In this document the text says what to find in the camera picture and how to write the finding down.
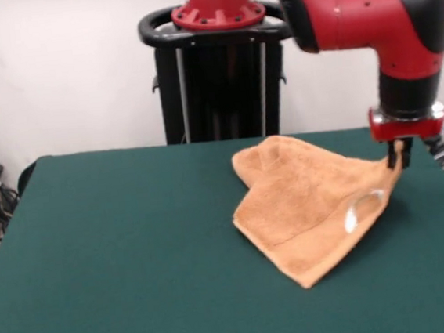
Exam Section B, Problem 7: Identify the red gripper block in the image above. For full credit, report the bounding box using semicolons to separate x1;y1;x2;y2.
368;103;444;172

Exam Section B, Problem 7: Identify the orange terry towel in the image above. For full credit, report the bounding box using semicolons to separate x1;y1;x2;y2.
225;123;418;295

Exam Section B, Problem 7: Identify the dark green table cloth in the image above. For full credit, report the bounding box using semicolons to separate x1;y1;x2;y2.
0;117;444;333

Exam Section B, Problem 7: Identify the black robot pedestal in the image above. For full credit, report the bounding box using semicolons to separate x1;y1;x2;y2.
135;0;301;148

